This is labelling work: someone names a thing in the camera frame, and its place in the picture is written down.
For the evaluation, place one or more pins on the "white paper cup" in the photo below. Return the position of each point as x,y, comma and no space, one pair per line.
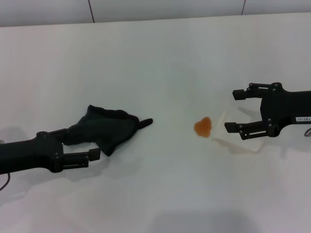
233,143

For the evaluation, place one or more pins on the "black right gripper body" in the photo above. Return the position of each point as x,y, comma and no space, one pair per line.
286,109

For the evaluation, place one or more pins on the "orange-brown liquid stain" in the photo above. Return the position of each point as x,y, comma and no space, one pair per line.
203,127

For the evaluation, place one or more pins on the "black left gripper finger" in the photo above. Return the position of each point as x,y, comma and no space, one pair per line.
58,132
77,159

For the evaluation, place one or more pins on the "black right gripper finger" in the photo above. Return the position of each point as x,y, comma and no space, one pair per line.
252,129
257,91

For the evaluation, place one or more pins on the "dark rag with loop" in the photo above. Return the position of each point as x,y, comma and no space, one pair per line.
109,128

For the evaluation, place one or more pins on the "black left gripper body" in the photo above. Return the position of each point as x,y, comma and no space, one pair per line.
29,153

